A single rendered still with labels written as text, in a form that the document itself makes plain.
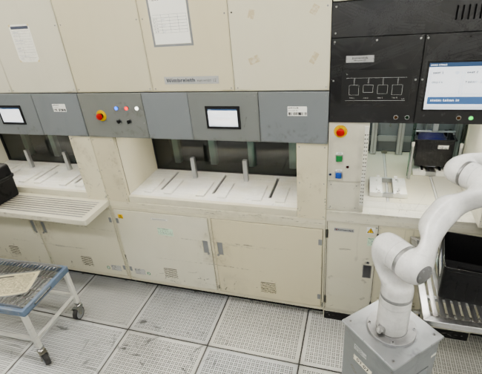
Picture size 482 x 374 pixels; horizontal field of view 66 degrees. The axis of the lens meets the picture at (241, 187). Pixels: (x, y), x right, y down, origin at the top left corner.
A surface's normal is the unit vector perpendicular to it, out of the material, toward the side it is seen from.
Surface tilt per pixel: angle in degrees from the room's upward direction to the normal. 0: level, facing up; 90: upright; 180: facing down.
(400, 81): 90
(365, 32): 90
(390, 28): 90
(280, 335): 0
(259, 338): 0
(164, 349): 0
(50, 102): 90
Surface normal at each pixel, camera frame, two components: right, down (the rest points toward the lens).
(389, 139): -0.29, 0.47
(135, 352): -0.08, -0.88
